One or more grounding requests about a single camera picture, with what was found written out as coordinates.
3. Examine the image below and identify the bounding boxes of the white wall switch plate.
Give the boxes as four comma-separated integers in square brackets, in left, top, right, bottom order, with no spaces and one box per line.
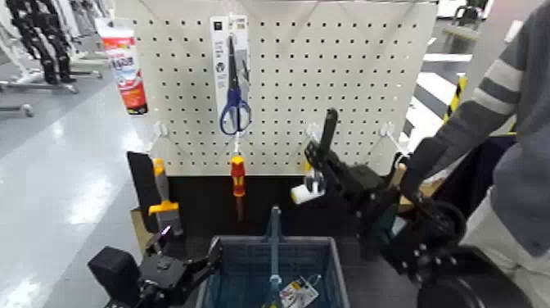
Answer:
[504,19,523,44]

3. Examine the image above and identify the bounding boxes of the grey metal stand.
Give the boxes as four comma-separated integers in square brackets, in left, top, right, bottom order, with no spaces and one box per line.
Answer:
[0,66,104,118]

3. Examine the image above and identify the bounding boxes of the white pegboard panel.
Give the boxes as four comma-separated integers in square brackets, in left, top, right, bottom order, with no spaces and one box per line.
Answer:
[113,0,440,177]

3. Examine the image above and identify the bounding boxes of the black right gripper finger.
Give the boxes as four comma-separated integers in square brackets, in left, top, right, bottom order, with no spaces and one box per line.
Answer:
[324,147,347,182]
[303,138,330,174]

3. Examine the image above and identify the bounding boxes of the yellow grey paint brush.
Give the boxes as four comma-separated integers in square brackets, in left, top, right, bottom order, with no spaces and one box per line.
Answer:
[147,157,183,238]

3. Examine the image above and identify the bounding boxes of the yellow black striped post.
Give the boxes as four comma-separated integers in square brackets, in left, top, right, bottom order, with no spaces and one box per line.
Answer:
[444,74,468,124]

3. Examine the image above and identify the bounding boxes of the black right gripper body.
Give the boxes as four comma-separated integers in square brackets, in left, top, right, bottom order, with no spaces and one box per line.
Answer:
[332,162,390,218]

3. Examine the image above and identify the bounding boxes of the white yellow packaged item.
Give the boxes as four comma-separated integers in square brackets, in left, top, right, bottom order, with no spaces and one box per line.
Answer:
[263,274,321,308]

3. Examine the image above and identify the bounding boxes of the red white sealant tube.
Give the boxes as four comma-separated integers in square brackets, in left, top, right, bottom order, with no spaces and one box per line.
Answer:
[95,17,149,116]

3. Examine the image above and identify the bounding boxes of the wood handled green brush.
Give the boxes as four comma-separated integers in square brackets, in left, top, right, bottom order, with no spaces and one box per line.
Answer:
[388,161,408,200]

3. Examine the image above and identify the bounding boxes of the person right forearm grey sleeve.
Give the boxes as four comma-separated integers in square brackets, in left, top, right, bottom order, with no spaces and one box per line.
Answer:
[403,0,550,203]

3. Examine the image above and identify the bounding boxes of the blue scissors on card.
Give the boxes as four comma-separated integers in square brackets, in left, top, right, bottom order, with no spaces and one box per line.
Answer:
[210,15,253,137]

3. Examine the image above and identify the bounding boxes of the black lower board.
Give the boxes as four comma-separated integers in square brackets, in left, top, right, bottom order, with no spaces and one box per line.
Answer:
[167,174,371,242]

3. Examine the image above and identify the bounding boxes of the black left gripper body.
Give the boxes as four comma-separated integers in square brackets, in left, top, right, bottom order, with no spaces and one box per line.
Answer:
[137,253,192,308]

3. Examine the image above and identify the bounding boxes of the black side panel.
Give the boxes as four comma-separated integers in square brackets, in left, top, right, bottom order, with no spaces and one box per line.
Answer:
[127,151,161,235]

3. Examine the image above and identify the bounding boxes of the blue grey handled crate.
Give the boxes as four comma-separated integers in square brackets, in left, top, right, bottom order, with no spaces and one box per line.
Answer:
[195,205,351,308]

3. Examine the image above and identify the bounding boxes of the person white trousers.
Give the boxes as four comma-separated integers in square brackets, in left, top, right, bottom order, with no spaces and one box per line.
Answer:
[462,188,550,308]

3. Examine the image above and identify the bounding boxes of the tan cardboard piece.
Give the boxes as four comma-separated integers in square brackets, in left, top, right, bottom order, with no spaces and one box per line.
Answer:
[130,208,152,244]

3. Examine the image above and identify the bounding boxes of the brown cardboard box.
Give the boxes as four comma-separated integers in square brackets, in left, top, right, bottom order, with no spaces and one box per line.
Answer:
[399,180,444,211]

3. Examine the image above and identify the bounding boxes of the red yellow screwdriver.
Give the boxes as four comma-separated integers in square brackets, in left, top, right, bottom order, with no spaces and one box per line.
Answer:
[230,154,247,224]

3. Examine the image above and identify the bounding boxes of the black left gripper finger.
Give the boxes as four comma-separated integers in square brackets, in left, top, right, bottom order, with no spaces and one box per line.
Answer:
[145,224,174,259]
[184,236,223,287]

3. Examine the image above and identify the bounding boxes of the dark chair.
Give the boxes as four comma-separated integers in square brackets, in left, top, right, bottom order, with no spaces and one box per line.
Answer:
[453,3,485,28]

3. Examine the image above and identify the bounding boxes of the black wrench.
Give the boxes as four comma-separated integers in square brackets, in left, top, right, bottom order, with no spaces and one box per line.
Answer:
[311,108,339,197]

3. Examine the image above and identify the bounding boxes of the black humanoid robot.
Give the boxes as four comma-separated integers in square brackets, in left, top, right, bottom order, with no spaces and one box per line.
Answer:
[5,0,78,86]

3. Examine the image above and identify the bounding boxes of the yellow handled mini paint roller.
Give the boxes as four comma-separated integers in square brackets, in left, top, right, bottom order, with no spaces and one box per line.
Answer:
[290,159,327,206]

